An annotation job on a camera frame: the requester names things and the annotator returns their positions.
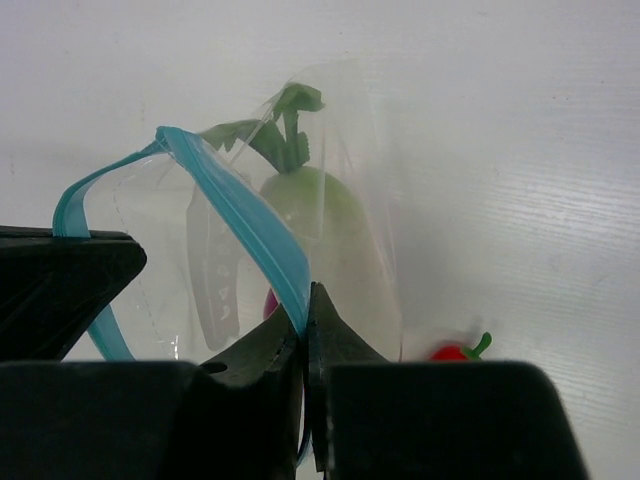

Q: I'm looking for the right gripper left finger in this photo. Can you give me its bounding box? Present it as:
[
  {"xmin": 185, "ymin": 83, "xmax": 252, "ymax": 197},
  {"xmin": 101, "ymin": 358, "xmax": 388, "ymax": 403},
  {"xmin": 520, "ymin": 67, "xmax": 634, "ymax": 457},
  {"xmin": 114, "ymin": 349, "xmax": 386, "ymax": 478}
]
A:
[{"xmin": 200, "ymin": 306, "xmax": 299, "ymax": 389}]

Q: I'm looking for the red chili pepper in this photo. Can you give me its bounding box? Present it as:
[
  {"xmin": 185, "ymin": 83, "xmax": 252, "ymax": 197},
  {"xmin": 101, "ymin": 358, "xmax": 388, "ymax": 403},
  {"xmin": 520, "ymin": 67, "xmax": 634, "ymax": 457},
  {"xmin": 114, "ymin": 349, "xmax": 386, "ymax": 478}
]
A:
[{"xmin": 427, "ymin": 332, "xmax": 493, "ymax": 362}]

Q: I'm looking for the purple onion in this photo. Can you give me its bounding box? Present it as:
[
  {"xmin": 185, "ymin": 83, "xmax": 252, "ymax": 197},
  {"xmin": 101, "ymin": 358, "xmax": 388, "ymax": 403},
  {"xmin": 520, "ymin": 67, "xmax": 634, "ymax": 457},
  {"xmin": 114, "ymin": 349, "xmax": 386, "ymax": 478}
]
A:
[{"xmin": 262, "ymin": 289, "xmax": 280, "ymax": 320}]

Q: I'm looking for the white radish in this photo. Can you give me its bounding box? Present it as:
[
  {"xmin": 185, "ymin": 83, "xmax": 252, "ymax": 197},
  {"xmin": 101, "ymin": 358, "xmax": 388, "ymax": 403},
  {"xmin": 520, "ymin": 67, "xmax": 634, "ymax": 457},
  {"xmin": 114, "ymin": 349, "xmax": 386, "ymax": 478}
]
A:
[{"xmin": 201, "ymin": 82, "xmax": 402, "ymax": 361}]

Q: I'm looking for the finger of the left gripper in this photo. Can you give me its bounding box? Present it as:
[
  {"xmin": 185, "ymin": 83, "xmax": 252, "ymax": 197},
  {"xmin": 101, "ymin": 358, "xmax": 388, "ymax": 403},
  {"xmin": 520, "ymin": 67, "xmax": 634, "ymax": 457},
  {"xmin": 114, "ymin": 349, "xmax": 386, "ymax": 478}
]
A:
[{"xmin": 1, "ymin": 225, "xmax": 147, "ymax": 361}]

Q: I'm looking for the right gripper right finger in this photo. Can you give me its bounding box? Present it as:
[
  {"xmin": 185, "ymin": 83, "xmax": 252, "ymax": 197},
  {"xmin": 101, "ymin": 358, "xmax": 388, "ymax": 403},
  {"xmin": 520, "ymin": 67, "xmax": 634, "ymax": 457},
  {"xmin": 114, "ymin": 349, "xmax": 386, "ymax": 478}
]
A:
[{"xmin": 307, "ymin": 282, "xmax": 387, "ymax": 368}]

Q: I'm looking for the clear zip top bag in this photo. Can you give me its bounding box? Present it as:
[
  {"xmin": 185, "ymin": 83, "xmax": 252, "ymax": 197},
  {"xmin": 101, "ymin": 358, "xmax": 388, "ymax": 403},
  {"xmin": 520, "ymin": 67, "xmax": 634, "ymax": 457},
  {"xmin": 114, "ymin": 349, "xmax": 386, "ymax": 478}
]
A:
[{"xmin": 52, "ymin": 61, "xmax": 402, "ymax": 363}]

